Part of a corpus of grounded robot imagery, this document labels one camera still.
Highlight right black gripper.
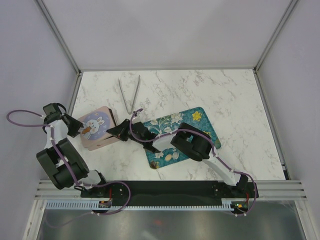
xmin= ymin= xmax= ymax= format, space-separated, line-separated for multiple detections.
xmin=107 ymin=119 xmax=145 ymax=146

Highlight metal tongs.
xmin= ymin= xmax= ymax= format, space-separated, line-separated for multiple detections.
xmin=117 ymin=75 xmax=142 ymax=115

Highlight metal box lid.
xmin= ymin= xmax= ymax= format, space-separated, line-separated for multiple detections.
xmin=76 ymin=105 xmax=117 ymax=148

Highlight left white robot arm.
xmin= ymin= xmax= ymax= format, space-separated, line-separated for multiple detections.
xmin=36 ymin=113 xmax=110 ymax=197

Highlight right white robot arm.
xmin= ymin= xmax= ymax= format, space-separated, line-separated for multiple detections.
xmin=106 ymin=119 xmax=249 ymax=198

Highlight pink chocolate box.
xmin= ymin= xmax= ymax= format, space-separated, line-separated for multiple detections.
xmin=84 ymin=108 xmax=120 ymax=152

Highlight dark swirl chocolate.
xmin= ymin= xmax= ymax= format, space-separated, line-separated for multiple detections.
xmin=149 ymin=161 xmax=159 ymax=170

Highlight white oval chocolate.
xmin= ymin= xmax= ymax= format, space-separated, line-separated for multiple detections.
xmin=165 ymin=154 xmax=172 ymax=162

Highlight teal floral tray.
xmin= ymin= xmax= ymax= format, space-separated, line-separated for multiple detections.
xmin=142 ymin=106 xmax=222 ymax=170

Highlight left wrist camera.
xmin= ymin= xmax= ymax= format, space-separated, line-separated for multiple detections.
xmin=43 ymin=102 xmax=67 ymax=117

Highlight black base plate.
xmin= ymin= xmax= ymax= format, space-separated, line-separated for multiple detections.
xmin=80 ymin=180 xmax=259 ymax=206

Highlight left aluminium frame post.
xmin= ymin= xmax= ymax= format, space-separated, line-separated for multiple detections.
xmin=34 ymin=0 xmax=83 ymax=76

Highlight aluminium frame post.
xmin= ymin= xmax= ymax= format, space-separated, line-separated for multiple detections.
xmin=34 ymin=0 xmax=83 ymax=76
xmin=253 ymin=0 xmax=300 ymax=74

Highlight white cable duct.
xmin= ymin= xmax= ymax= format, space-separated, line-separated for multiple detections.
xmin=45 ymin=200 xmax=248 ymax=211

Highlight right aluminium frame post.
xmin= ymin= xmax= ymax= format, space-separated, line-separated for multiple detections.
xmin=253 ymin=0 xmax=300 ymax=74

